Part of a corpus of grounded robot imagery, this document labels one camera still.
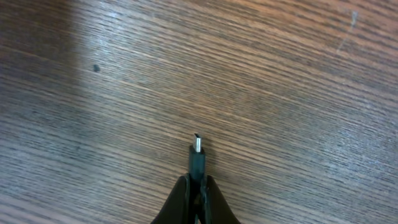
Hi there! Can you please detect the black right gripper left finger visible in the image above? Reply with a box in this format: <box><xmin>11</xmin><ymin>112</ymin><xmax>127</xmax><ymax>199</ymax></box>
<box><xmin>151</xmin><ymin>175</ymin><xmax>190</xmax><ymax>224</ymax></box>

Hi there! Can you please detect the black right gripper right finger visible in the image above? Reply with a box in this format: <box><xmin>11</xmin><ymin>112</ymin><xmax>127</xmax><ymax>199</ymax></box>
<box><xmin>200</xmin><ymin>175</ymin><xmax>240</xmax><ymax>224</ymax></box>

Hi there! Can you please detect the black USB charging cable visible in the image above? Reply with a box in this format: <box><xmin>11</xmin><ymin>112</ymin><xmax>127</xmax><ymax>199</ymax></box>
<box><xmin>188</xmin><ymin>133</ymin><xmax>206</xmax><ymax>182</ymax></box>

